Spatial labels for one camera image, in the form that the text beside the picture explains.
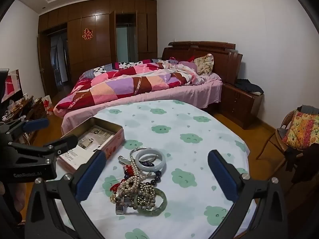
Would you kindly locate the pink metal tin box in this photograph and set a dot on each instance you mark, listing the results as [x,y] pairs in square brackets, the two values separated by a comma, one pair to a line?
[112,149]

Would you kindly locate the wicker chair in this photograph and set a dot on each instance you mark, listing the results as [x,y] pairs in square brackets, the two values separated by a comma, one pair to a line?
[273,139]

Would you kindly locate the silver bangle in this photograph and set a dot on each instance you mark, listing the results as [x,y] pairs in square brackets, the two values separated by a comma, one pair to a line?
[145,159]

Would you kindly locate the dark clothes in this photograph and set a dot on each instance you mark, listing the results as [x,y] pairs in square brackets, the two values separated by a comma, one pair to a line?
[249,84]

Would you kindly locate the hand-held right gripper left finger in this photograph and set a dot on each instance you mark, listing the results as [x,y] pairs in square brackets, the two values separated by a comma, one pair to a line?
[91,176]

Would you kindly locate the patchwork quilt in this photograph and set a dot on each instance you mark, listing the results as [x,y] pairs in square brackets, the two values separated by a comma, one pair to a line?
[119,84]

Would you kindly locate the floral pillow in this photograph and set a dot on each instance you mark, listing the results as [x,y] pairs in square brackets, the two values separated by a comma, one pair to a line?
[205,63]

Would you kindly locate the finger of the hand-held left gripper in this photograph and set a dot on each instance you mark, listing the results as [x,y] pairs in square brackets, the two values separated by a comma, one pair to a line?
[37,124]
[62,144]

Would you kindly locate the grey cloth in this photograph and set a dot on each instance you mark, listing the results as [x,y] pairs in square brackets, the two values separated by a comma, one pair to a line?
[307,108]

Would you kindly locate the brown wooden wardrobe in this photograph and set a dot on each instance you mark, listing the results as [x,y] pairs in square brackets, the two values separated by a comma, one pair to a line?
[99,34]

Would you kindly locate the green jade bangle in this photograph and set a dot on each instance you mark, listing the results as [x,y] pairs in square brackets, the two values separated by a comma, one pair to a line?
[163,200]

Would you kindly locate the red knot coin charm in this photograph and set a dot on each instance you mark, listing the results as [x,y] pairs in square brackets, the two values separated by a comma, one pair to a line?
[116,186]

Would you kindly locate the dark garment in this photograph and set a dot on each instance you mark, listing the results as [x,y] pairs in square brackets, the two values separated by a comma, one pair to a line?
[306,164]

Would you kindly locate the person's left hand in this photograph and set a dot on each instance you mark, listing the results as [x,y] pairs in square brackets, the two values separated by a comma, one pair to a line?
[18,198]

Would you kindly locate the pale jade bangle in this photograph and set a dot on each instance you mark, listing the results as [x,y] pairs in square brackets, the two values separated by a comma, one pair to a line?
[162,163]

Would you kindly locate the cluttered wooden cabinet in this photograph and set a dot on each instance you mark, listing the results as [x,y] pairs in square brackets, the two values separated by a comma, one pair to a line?
[31,109]

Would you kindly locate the pink bed sheet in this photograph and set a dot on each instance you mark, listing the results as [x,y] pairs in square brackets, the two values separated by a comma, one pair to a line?
[174,92]

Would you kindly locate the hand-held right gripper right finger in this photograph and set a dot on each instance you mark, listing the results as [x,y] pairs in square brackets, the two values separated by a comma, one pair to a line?
[221,175]

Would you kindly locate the pink pillow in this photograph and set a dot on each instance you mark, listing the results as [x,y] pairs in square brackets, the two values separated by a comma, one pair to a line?
[188,65]

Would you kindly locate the printed paper sheet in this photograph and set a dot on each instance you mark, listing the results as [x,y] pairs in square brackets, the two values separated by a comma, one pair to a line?
[93,135]

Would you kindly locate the colourful patterned cushion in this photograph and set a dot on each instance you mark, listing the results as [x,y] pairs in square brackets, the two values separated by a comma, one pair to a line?
[302,129]

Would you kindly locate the wooden nightstand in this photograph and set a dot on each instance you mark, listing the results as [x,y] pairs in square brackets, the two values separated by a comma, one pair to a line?
[239,104]

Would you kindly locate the red paper decoration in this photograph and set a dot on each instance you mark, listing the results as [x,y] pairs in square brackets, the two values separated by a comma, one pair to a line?
[87,34]

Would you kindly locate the white and red shopping bag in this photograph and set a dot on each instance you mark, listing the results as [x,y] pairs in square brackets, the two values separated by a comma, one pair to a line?
[47,103]

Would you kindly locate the wooden bed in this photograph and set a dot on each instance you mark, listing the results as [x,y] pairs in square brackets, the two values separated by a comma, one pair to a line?
[224,59]

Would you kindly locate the silver wristwatch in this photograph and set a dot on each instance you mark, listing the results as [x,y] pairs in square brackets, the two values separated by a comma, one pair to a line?
[120,203]

